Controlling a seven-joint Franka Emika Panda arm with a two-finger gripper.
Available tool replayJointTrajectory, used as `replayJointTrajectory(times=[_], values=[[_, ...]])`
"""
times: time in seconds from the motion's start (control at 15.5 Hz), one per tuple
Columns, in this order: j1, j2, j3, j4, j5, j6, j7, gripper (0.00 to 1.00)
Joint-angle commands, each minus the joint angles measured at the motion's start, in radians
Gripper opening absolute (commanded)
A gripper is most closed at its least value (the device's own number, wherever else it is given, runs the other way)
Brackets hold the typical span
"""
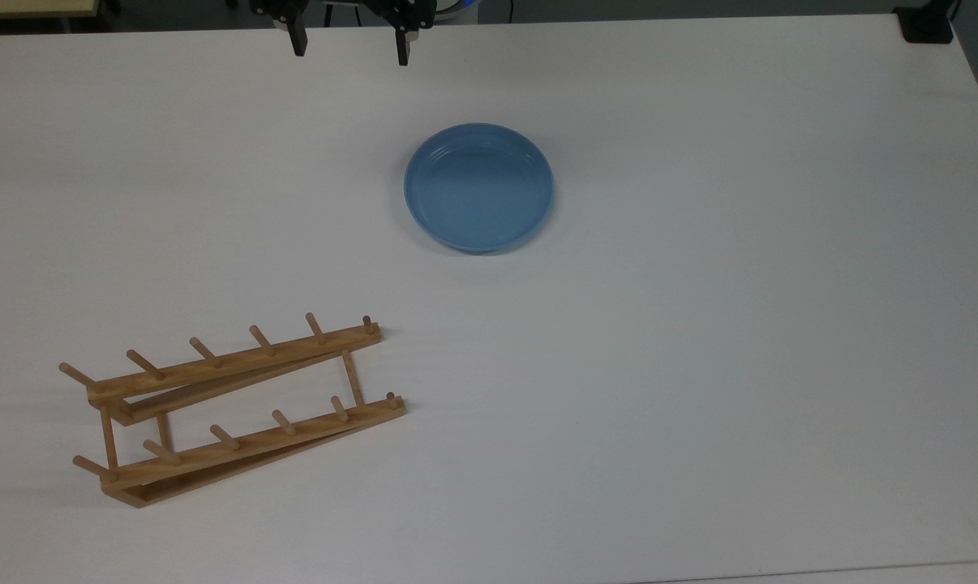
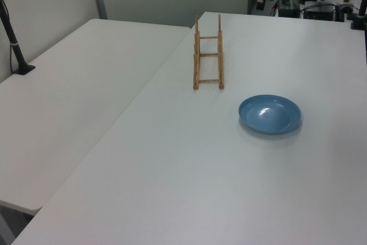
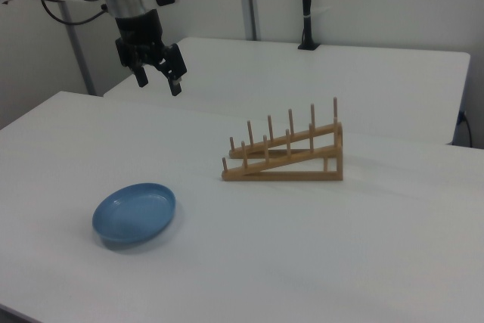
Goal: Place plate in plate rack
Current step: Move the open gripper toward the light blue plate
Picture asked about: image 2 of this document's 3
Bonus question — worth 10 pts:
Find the blue plate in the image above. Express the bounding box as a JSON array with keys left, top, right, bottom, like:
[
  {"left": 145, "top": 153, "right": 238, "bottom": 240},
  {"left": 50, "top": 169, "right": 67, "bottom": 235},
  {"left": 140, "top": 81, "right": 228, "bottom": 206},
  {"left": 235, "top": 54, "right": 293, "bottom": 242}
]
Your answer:
[{"left": 238, "top": 94, "right": 302, "bottom": 135}]

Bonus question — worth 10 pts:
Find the wooden plate rack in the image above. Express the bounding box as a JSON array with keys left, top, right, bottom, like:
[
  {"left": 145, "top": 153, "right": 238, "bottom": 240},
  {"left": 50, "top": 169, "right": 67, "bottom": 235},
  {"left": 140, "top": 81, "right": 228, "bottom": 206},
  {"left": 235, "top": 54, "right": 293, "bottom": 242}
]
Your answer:
[{"left": 192, "top": 14, "right": 226, "bottom": 90}]

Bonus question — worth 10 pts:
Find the black electronic device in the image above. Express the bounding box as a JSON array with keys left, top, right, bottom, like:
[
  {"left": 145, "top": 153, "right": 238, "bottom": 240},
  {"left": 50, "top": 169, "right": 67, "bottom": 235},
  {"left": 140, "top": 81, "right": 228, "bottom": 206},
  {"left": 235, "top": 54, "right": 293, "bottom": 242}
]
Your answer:
[{"left": 303, "top": 3, "right": 337, "bottom": 22}]

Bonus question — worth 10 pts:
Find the black box with cables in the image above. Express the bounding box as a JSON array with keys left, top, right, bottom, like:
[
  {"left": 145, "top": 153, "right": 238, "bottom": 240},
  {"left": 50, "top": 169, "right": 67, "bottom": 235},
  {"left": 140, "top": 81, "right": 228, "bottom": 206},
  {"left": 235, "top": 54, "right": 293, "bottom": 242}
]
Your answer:
[{"left": 278, "top": 0, "right": 301, "bottom": 18}]

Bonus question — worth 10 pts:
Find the black camera stand pole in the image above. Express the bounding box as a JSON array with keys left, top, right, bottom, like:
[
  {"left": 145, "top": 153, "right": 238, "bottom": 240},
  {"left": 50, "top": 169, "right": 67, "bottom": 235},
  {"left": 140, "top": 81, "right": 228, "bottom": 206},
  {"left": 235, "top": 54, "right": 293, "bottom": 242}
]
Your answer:
[
  {"left": 0, "top": 0, "right": 36, "bottom": 76},
  {"left": 350, "top": 0, "right": 367, "bottom": 30}
]

